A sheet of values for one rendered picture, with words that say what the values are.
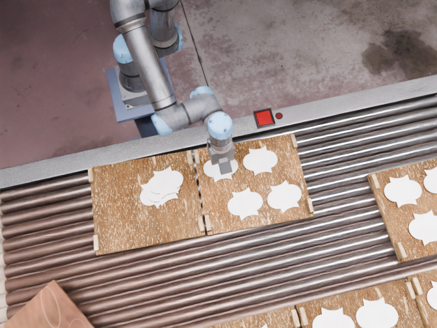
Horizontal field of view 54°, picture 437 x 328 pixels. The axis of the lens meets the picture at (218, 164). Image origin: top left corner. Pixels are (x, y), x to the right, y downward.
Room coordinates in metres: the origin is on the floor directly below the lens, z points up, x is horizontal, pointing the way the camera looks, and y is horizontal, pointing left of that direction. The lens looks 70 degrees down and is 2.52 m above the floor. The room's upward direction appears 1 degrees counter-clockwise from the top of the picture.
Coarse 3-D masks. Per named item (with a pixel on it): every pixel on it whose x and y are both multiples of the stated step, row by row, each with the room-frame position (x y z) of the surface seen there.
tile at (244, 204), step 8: (232, 192) 0.47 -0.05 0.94; (240, 192) 0.47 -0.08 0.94; (248, 192) 0.47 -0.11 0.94; (232, 200) 0.44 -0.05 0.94; (240, 200) 0.44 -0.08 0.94; (248, 200) 0.44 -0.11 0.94; (256, 200) 0.44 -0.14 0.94; (232, 208) 0.41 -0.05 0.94; (240, 208) 0.41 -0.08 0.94; (248, 208) 0.41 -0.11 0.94; (256, 208) 0.41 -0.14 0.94; (240, 216) 0.38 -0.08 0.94
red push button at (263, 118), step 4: (260, 112) 0.82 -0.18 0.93; (264, 112) 0.82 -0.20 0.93; (268, 112) 0.82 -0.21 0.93; (256, 116) 0.80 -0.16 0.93; (260, 116) 0.80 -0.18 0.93; (264, 116) 0.80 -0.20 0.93; (268, 116) 0.80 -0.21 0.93; (260, 120) 0.78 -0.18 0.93; (264, 120) 0.78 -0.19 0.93; (268, 120) 0.78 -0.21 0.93; (260, 124) 0.76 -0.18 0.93; (264, 124) 0.76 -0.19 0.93
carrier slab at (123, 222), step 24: (96, 168) 0.59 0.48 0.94; (120, 168) 0.59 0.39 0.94; (144, 168) 0.58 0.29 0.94; (192, 168) 0.58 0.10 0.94; (96, 192) 0.49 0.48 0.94; (120, 192) 0.49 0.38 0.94; (192, 192) 0.48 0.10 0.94; (96, 216) 0.39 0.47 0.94; (120, 216) 0.39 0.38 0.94; (144, 216) 0.39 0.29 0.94; (168, 216) 0.39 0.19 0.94; (192, 216) 0.38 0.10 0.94; (120, 240) 0.30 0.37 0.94; (144, 240) 0.30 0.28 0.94; (168, 240) 0.29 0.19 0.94
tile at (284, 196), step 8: (272, 192) 0.47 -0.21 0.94; (280, 192) 0.47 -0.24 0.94; (288, 192) 0.47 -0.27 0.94; (296, 192) 0.47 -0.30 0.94; (272, 200) 0.43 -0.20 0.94; (280, 200) 0.43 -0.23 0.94; (288, 200) 0.43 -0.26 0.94; (296, 200) 0.43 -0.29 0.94; (280, 208) 0.40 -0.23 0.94; (288, 208) 0.40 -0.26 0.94
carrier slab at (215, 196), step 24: (240, 144) 0.67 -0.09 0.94; (264, 144) 0.67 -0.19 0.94; (288, 144) 0.67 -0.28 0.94; (240, 168) 0.57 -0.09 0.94; (288, 168) 0.57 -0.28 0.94; (216, 192) 0.48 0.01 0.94; (264, 192) 0.47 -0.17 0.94; (216, 216) 0.38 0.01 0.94; (264, 216) 0.38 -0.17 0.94; (288, 216) 0.37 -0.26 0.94; (312, 216) 0.37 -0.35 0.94
